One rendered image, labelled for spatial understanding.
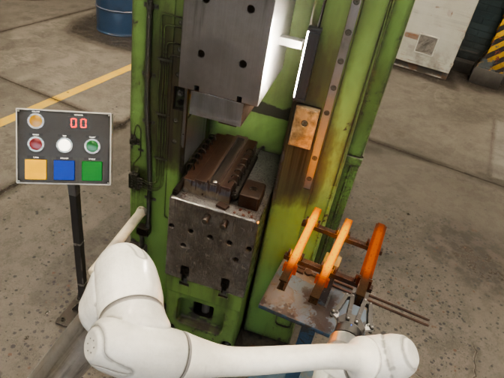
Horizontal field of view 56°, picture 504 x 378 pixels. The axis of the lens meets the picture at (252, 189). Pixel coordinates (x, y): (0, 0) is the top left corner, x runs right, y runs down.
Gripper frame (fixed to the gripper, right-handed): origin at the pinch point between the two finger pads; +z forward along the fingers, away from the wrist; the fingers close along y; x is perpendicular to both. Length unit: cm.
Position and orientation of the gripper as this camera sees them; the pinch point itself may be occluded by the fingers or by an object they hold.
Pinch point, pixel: (361, 291)
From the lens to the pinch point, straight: 152.9
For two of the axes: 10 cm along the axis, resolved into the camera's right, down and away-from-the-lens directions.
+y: 9.1, 3.4, -2.4
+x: 1.4, -7.9, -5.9
